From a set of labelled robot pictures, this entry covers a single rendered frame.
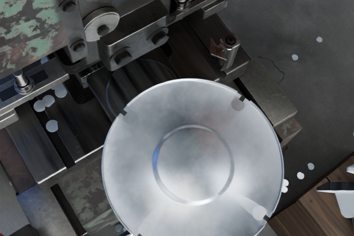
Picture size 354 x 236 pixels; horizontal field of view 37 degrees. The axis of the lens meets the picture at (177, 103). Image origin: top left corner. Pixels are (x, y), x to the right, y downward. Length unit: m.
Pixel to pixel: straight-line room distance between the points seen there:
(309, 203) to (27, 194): 0.68
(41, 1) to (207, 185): 0.43
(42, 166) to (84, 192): 0.10
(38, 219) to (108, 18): 0.44
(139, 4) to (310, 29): 1.26
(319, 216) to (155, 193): 0.59
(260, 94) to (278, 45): 0.82
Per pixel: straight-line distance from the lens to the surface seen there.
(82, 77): 0.89
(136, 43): 0.73
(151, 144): 0.84
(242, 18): 1.87
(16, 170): 1.02
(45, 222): 0.97
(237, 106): 0.87
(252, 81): 1.06
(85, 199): 0.97
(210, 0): 1.00
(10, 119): 0.94
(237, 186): 0.84
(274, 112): 1.04
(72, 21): 0.59
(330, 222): 1.33
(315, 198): 1.33
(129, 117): 0.85
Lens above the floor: 1.59
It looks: 69 degrees down
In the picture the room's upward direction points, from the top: 10 degrees clockwise
